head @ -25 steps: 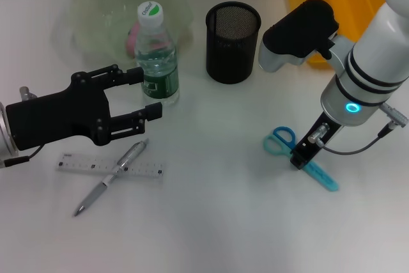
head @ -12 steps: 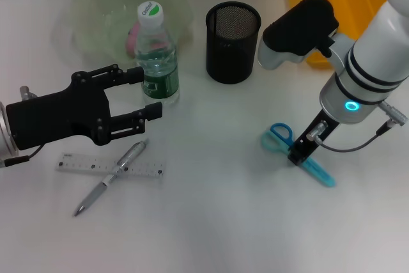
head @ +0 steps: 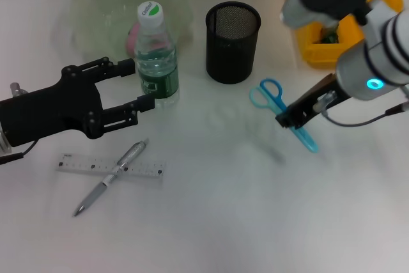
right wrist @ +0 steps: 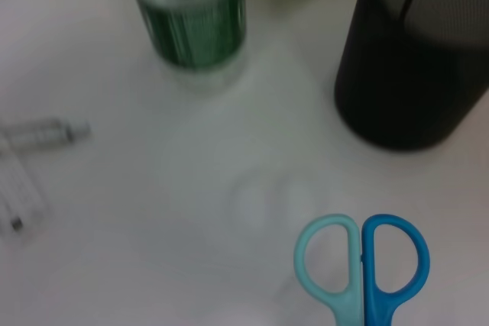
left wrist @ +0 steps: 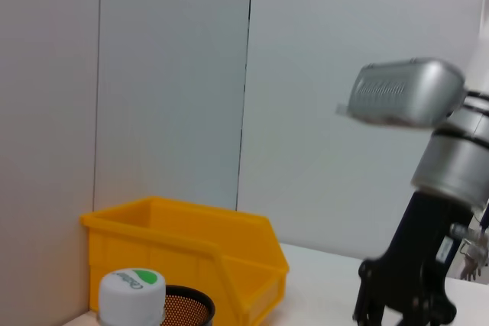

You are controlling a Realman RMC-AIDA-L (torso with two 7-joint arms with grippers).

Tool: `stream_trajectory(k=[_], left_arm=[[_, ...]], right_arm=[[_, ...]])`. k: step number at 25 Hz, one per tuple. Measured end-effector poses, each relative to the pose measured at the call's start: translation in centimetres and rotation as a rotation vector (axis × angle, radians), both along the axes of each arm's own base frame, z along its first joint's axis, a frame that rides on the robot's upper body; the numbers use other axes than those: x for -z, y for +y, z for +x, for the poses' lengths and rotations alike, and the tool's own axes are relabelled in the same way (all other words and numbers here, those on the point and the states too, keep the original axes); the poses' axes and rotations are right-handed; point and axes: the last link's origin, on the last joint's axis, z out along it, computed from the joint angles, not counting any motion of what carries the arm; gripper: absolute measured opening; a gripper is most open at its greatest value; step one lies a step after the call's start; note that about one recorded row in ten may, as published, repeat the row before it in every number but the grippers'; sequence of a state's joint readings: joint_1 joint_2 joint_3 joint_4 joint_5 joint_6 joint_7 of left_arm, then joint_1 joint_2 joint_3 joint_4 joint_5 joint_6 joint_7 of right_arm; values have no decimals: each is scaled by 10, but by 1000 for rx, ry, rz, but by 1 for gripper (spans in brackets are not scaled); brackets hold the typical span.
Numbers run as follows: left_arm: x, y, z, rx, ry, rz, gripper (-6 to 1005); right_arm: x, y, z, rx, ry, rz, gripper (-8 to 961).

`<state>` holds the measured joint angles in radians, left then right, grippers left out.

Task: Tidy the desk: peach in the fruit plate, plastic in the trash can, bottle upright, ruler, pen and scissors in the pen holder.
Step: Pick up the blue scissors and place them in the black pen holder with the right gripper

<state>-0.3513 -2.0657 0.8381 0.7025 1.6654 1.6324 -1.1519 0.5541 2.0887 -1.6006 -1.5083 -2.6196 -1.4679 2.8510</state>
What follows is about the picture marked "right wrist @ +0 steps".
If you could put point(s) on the clear water bottle green label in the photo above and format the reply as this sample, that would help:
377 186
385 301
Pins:
191 28

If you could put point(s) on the blue scissors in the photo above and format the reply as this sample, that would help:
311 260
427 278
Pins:
366 284

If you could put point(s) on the clear plastic ruler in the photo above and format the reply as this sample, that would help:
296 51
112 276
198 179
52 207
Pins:
19 196

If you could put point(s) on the black mesh pen holder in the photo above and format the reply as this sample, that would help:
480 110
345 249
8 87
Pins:
401 74

